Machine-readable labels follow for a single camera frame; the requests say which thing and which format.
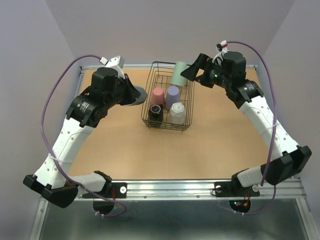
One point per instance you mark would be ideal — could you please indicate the pink cup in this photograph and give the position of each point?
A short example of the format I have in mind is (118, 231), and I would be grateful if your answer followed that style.
(157, 96)

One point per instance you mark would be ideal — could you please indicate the lavender cup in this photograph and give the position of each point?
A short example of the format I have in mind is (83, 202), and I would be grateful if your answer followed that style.
(172, 96)

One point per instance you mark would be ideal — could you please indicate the grey mug white inside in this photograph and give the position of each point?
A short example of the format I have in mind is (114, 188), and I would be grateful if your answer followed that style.
(143, 96)

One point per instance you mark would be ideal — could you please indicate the black wire dish rack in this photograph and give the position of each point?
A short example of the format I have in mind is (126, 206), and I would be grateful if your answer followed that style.
(159, 76)

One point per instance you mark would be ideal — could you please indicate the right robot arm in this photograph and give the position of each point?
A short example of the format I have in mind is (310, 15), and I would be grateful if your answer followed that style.
(288, 158)

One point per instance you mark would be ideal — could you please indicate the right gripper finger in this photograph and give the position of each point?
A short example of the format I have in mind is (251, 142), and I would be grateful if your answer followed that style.
(191, 72)
(204, 81)

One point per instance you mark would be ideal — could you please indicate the black mug white inside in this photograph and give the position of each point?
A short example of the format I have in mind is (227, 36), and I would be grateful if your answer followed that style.
(155, 115)

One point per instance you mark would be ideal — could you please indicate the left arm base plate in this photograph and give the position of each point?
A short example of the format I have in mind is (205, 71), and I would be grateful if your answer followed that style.
(115, 190)

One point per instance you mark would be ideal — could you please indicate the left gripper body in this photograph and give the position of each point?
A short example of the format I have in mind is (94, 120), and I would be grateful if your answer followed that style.
(114, 98)

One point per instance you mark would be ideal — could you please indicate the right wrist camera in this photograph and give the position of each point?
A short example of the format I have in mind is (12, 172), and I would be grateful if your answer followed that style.
(222, 48)

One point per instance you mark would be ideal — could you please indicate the green cup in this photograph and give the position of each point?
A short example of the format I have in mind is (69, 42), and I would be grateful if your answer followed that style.
(178, 73)

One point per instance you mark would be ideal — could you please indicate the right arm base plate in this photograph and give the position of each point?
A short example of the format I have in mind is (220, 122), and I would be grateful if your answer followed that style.
(224, 189)

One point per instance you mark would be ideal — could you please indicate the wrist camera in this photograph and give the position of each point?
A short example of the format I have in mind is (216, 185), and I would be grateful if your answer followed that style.
(115, 63)
(222, 48)

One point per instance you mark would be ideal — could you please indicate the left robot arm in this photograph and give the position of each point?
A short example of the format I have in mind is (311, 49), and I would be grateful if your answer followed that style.
(51, 180)

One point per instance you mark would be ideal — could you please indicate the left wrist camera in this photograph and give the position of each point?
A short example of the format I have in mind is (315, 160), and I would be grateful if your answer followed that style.
(115, 63)

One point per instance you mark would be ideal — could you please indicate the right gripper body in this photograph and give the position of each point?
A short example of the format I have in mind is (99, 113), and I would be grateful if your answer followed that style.
(216, 75)

